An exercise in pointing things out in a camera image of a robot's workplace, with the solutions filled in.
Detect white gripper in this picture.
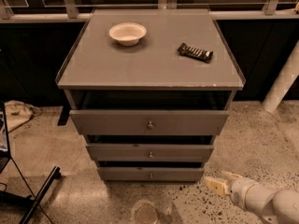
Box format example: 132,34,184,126
204,171,258,210

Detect grey bottom drawer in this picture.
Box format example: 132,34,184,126
98,167,204,182

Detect grey drawer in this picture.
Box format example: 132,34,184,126
87,144,214,162
70,109,228,135
98,167,204,182

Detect grey drawer cabinet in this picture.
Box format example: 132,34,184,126
56,9,245,169

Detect grey middle drawer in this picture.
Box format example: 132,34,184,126
87,144,214,162

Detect grey top drawer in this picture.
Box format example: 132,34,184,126
70,109,228,135

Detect black snack bar wrapper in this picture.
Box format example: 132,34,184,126
178,43,213,63

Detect white diagonal pillar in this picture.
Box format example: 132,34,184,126
262,47,299,113

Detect white paper bowl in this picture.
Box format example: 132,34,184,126
108,22,147,46

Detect black folding stand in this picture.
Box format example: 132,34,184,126
0,102,61,224

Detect metal window railing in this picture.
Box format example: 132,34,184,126
0,0,299,22

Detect beige cloth bag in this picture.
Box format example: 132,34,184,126
5,100,41,133

